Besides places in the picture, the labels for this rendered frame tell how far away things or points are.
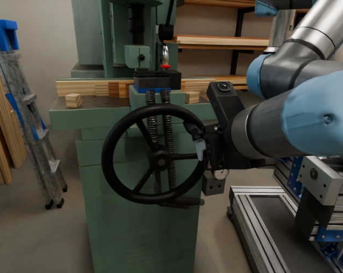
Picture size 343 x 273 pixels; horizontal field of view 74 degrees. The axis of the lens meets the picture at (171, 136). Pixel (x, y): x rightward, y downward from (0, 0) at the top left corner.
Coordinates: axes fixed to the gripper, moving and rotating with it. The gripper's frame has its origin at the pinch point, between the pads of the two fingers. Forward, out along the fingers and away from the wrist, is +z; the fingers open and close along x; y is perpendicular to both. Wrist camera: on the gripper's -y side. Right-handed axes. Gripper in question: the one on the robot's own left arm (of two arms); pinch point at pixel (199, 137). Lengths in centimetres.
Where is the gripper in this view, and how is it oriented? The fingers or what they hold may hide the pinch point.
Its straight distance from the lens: 53.9
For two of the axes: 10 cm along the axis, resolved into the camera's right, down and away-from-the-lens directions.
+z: -2.6, 1.3, 9.6
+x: 9.6, -0.9, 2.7
